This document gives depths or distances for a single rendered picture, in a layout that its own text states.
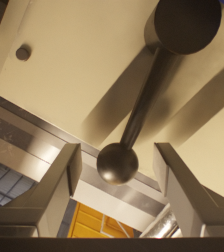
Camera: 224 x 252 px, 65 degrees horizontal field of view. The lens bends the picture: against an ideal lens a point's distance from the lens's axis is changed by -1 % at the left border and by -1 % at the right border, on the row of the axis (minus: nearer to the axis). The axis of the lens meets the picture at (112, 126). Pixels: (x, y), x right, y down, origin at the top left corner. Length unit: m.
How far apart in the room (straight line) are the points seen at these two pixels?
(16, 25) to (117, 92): 0.11
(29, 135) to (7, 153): 0.17
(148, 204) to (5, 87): 1.01
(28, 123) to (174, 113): 0.84
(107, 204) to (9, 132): 0.65
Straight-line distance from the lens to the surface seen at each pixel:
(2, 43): 0.22
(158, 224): 0.78
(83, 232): 2.95
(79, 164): 0.16
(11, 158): 1.07
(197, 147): 0.19
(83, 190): 1.04
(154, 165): 0.16
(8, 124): 1.00
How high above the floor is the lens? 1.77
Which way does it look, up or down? 8 degrees down
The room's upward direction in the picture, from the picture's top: 60 degrees counter-clockwise
